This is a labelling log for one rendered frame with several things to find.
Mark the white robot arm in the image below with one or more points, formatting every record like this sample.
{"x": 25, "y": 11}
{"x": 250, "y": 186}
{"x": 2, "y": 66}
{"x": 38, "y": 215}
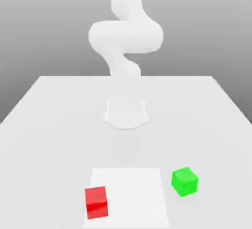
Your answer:
{"x": 126, "y": 36}

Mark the small green cube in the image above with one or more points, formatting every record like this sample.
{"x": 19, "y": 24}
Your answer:
{"x": 184, "y": 181}

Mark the small red cube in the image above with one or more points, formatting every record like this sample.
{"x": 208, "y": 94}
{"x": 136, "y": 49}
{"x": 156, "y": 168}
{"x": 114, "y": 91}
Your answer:
{"x": 96, "y": 201}

